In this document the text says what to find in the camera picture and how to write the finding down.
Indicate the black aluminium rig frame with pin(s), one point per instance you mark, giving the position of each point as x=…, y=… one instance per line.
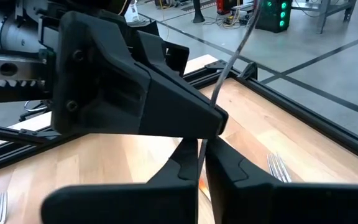
x=322, y=124

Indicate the black frame clamp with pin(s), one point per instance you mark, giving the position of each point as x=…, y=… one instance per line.
x=249, y=71

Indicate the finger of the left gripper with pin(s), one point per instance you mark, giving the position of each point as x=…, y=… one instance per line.
x=120, y=102
x=154, y=46

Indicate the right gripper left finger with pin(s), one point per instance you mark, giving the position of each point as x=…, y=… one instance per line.
x=120, y=205

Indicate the black computer tower green lights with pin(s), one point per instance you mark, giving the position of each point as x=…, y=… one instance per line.
x=269, y=18

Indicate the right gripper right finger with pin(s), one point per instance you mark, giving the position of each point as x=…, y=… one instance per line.
x=291, y=205

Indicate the black pedestal post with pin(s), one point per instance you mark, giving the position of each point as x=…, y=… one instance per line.
x=197, y=12

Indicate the red equipment case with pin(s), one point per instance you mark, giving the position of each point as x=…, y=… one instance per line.
x=224, y=6

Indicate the white plastic canister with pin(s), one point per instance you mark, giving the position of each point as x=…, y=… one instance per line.
x=132, y=12

